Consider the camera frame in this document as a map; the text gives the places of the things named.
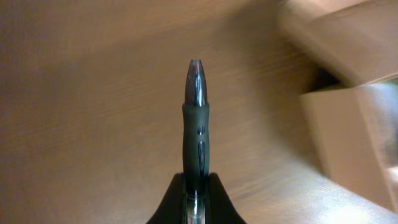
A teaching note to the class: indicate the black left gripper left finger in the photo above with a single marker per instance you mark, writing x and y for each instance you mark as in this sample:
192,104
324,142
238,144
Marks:
170,209

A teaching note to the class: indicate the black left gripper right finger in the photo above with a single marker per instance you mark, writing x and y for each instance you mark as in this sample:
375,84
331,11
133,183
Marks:
222,210

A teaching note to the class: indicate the black clear gel pen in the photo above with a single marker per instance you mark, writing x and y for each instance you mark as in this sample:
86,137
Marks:
196,144

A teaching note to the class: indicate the brown cardboard box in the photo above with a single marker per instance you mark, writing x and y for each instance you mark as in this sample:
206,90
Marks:
353,122

